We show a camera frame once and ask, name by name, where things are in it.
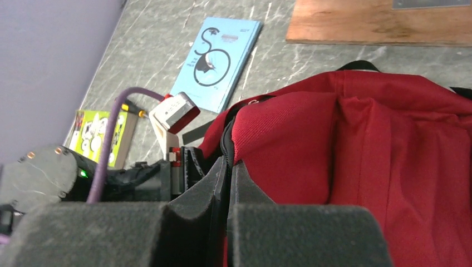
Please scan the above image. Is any grey metal camera mount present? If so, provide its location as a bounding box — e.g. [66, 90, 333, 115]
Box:
[392, 0, 471, 9]

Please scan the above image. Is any green book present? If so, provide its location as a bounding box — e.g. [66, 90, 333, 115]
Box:
[68, 110, 139, 169]

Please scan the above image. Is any light blue cat notebook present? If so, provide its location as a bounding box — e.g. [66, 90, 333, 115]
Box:
[170, 17, 263, 113]

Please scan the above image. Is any wooden board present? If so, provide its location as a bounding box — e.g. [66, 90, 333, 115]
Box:
[286, 1, 471, 47]

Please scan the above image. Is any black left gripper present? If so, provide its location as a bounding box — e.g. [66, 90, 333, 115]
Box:
[101, 147, 207, 202]

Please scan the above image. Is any yellow handled screwdriver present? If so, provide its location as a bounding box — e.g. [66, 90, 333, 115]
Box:
[121, 103, 149, 118]

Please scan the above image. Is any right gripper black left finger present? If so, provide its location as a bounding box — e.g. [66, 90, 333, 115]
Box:
[1, 157, 227, 266]

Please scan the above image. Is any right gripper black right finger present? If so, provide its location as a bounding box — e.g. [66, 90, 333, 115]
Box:
[227, 162, 393, 266]

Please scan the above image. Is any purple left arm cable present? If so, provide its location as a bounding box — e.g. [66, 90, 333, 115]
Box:
[0, 87, 165, 246]

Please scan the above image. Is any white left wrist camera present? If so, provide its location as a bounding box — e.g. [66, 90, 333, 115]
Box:
[149, 92, 200, 162]

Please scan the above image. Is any red fabric backpack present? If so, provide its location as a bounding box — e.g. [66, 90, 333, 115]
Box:
[199, 61, 471, 266]

